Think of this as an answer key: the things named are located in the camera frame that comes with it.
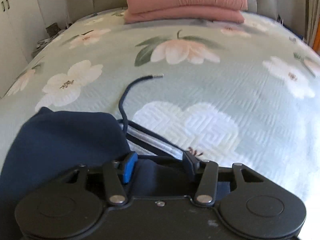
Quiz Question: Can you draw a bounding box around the navy blue hooded garment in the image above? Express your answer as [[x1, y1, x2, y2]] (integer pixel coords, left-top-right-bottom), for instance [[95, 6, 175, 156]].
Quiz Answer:
[[1, 107, 231, 239]]

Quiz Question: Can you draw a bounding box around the floral light green bedspread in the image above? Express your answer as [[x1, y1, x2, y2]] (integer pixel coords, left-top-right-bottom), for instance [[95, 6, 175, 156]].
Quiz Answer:
[[0, 9, 320, 210]]

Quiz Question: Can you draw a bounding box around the grey bedside table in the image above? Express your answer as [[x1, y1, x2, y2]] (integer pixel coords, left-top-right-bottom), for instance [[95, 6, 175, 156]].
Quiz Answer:
[[31, 23, 67, 58]]

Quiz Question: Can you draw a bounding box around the folded pink blanket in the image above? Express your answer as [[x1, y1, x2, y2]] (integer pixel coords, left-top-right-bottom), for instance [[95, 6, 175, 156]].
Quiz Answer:
[[124, 0, 248, 23]]

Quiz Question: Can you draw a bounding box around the white wardrobe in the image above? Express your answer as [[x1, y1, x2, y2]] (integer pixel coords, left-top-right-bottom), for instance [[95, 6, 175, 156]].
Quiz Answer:
[[0, 0, 70, 99]]

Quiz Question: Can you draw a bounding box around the beige curtain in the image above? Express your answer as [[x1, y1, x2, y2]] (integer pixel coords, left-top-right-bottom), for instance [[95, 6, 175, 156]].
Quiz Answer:
[[305, 0, 319, 54]]

